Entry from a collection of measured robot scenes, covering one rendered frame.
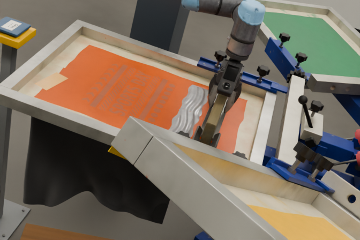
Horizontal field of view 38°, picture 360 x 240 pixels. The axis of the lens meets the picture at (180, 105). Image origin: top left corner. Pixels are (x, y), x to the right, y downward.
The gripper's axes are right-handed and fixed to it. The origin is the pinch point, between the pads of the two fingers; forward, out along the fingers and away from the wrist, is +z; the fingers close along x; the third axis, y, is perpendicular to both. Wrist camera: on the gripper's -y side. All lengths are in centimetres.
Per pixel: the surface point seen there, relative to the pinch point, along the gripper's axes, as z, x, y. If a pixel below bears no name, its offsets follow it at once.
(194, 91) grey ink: 4.8, 9.7, 12.8
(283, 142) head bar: -3.3, -21.5, -11.2
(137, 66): 5.3, 32.1, 17.3
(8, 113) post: 41, 76, 11
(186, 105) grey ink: 4.7, 10.3, 2.8
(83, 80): 5.2, 43.8, -3.2
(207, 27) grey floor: 101, 39, 288
